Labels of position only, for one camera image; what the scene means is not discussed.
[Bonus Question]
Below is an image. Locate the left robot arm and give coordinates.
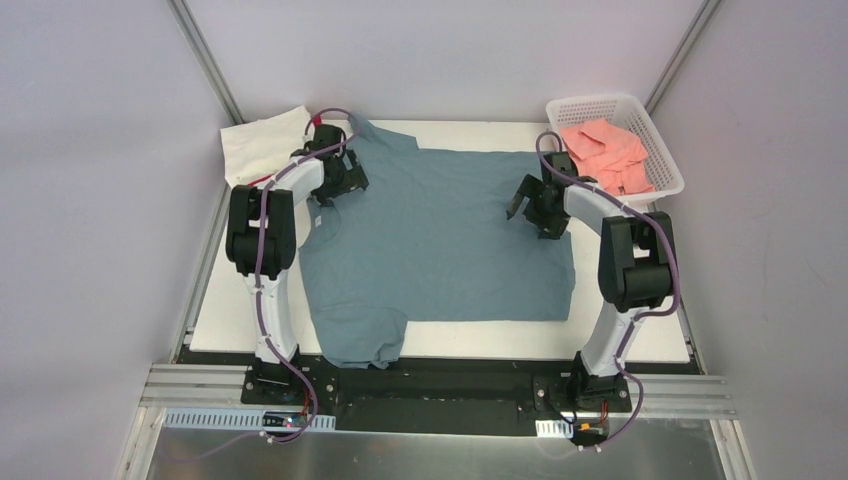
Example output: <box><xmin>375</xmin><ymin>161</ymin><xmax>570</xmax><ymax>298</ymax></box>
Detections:
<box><xmin>225</xmin><ymin>122</ymin><xmax>369</xmax><ymax>405</ymax></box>

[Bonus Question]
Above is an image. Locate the aluminium frame rail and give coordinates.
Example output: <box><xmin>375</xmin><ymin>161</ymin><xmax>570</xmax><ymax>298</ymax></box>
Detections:
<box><xmin>140</xmin><ymin>364</ymin><xmax>247</xmax><ymax>408</ymax></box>

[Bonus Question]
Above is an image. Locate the white folded t-shirt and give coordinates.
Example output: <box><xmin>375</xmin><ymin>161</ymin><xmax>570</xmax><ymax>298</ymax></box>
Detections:
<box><xmin>220</xmin><ymin>105</ymin><xmax>311</xmax><ymax>187</ymax></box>

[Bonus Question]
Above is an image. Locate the white cable duct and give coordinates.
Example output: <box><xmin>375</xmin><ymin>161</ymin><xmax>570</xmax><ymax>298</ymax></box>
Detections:
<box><xmin>162</xmin><ymin>408</ymin><xmax>336</xmax><ymax>433</ymax></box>
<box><xmin>535</xmin><ymin>420</ymin><xmax>574</xmax><ymax>439</ymax></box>

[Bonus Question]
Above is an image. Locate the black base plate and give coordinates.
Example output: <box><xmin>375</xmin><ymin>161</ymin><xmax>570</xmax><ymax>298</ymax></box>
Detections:
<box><xmin>240</xmin><ymin>355</ymin><xmax>632</xmax><ymax>436</ymax></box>

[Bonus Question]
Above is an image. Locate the blue-grey t-shirt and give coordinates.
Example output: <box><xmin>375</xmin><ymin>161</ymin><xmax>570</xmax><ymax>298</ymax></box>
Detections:
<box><xmin>299</xmin><ymin>118</ymin><xmax>575</xmax><ymax>368</ymax></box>

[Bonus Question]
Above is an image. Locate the red folded t-shirt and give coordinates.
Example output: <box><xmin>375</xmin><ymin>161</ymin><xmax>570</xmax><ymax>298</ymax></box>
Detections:
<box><xmin>248</xmin><ymin>174</ymin><xmax>274</xmax><ymax>187</ymax></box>

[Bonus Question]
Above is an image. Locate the purple cable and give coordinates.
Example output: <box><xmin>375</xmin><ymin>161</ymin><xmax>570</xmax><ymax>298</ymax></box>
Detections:
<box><xmin>253</xmin><ymin>107</ymin><xmax>359</xmax><ymax>446</ymax></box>
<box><xmin>535</xmin><ymin>130</ymin><xmax>684</xmax><ymax>453</ymax></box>

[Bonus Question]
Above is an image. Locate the white plastic basket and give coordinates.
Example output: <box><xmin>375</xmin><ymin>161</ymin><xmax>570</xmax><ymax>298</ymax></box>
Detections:
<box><xmin>546</xmin><ymin>94</ymin><xmax>685</xmax><ymax>208</ymax></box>

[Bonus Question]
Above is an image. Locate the right white cable duct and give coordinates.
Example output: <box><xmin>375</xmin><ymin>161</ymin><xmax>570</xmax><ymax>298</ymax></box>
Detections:
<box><xmin>535</xmin><ymin>420</ymin><xmax>574</xmax><ymax>439</ymax></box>

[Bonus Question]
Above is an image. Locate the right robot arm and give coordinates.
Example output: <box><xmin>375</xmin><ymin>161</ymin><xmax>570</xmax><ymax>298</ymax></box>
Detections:
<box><xmin>506</xmin><ymin>151</ymin><xmax>679</xmax><ymax>410</ymax></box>

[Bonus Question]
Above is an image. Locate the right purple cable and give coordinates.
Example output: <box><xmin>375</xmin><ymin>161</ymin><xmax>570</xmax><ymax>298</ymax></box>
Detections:
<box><xmin>535</xmin><ymin>130</ymin><xmax>684</xmax><ymax>453</ymax></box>

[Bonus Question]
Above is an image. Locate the left white cable duct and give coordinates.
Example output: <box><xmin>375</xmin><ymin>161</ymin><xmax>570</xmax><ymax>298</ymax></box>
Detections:
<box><xmin>162</xmin><ymin>408</ymin><xmax>336</xmax><ymax>433</ymax></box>

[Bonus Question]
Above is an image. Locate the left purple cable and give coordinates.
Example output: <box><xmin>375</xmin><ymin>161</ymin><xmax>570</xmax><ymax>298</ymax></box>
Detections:
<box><xmin>253</xmin><ymin>107</ymin><xmax>359</xmax><ymax>446</ymax></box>

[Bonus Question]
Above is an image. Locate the pink t-shirt in basket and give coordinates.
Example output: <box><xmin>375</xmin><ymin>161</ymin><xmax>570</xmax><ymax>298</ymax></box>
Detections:
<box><xmin>558</xmin><ymin>118</ymin><xmax>655</xmax><ymax>196</ymax></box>

